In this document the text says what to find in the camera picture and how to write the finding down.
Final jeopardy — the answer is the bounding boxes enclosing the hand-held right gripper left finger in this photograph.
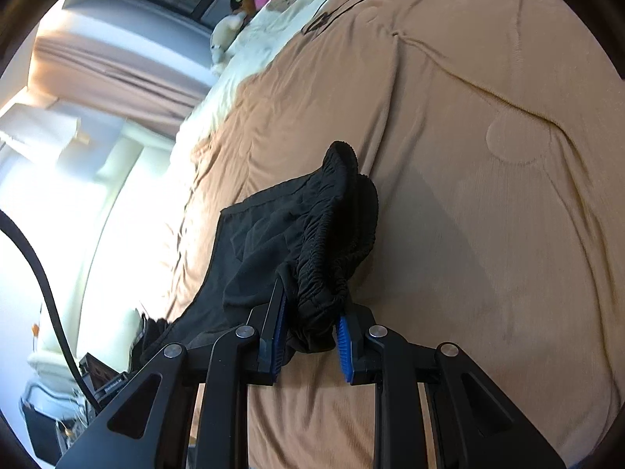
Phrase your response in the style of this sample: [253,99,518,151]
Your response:
[55,276,289,469]

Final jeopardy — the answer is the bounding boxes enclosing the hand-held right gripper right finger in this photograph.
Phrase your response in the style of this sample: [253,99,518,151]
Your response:
[334,300,570,469]

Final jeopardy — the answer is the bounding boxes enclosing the black pants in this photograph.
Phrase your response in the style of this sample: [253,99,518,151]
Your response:
[129,141,380,372]

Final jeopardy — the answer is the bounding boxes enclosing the brown blanket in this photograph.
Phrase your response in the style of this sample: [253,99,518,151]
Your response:
[163,0,625,469]

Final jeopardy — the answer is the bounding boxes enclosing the cream padded headboard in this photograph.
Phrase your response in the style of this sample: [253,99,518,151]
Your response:
[27,132,196,367]

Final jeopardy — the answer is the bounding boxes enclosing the pink curtain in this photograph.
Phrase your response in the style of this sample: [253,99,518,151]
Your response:
[32,34,211,125]

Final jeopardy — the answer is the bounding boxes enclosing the beige teddy bear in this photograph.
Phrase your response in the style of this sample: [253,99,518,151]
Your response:
[210,10,250,66]

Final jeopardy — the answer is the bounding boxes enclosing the thick black cable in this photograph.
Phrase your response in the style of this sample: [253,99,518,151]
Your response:
[0,209,105,414]

